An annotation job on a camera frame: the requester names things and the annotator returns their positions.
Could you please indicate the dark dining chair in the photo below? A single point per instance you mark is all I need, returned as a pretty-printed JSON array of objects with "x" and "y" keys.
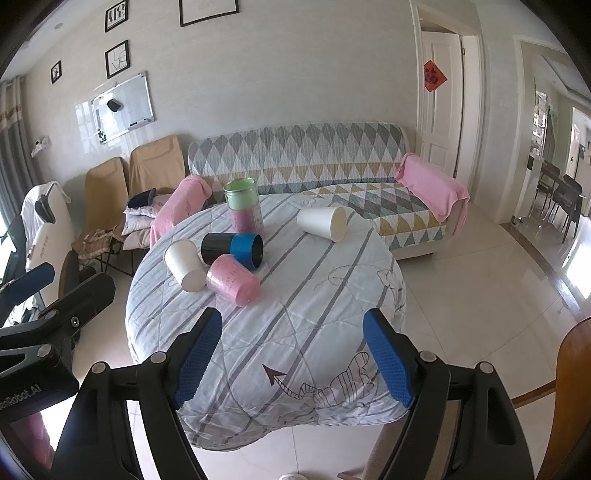
[
  {"x": 568, "y": 198},
  {"x": 547, "y": 184}
]

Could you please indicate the beige folding chair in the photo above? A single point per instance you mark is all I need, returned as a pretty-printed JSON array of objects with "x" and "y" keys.
[
  {"x": 157, "y": 161},
  {"x": 106, "y": 194}
]

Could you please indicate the black and blue cup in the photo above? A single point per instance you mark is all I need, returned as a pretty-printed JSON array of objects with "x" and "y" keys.
[{"x": 221, "y": 247}]

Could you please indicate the small white cup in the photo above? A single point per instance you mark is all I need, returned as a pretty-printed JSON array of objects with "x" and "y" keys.
[{"x": 184, "y": 265}]

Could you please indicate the pile of pale cushions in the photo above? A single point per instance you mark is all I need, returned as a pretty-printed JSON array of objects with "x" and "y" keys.
[{"x": 138, "y": 224}]

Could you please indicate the green and pink cup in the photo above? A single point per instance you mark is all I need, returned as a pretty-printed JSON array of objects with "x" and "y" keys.
[{"x": 249, "y": 217}]

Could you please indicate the white door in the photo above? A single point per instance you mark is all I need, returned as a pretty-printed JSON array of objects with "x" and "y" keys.
[{"x": 438, "y": 120}]

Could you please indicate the small black picture frame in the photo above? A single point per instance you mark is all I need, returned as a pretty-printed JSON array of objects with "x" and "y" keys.
[{"x": 56, "y": 72}]

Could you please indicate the whiteboard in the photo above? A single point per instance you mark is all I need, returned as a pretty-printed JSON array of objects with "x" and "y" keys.
[{"x": 131, "y": 99}]

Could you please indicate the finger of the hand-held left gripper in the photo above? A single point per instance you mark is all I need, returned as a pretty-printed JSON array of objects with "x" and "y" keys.
[
  {"x": 34, "y": 278},
  {"x": 78, "y": 304}
]

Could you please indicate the striped quilt table cover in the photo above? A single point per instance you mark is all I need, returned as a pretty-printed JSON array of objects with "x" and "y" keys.
[{"x": 300, "y": 300}]

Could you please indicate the black calligraphy picture frame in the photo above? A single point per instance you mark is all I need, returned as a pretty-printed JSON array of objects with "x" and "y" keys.
[{"x": 116, "y": 16}]

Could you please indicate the black line-art picture frame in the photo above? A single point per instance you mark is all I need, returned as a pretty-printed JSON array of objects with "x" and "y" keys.
[{"x": 117, "y": 60}]

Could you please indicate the pink towel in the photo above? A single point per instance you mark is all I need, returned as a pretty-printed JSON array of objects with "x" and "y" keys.
[
  {"x": 178, "y": 203},
  {"x": 429, "y": 184}
]

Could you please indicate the grey curtain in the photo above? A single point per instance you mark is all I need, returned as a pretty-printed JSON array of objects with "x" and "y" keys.
[{"x": 14, "y": 147}]

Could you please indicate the red door decoration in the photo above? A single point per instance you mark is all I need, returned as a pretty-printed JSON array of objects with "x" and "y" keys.
[{"x": 435, "y": 76}]

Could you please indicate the large white cup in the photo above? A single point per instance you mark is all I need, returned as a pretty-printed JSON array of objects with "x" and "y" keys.
[{"x": 318, "y": 221}]

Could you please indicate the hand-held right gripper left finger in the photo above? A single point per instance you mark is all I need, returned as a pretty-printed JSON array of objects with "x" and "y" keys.
[{"x": 198, "y": 357}]

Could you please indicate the large black picture frame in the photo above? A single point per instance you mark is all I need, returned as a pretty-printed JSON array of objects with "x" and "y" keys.
[{"x": 210, "y": 11}]

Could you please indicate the white wall socket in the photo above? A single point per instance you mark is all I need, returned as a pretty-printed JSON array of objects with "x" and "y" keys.
[{"x": 41, "y": 144}]

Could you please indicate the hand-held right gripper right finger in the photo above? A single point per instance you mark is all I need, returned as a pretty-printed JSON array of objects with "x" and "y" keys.
[{"x": 387, "y": 357}]

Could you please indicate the diamond patterned sofa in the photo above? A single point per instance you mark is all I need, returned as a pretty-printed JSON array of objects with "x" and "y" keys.
[{"x": 323, "y": 147}]

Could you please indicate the black whiteboard eraser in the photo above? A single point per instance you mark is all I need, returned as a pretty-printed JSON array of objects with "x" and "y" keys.
[{"x": 115, "y": 105}]

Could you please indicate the dark blue cloth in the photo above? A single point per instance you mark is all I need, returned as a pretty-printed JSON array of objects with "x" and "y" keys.
[{"x": 141, "y": 198}]

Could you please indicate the pink cloth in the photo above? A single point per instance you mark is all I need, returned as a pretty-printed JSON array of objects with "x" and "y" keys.
[{"x": 34, "y": 436}]

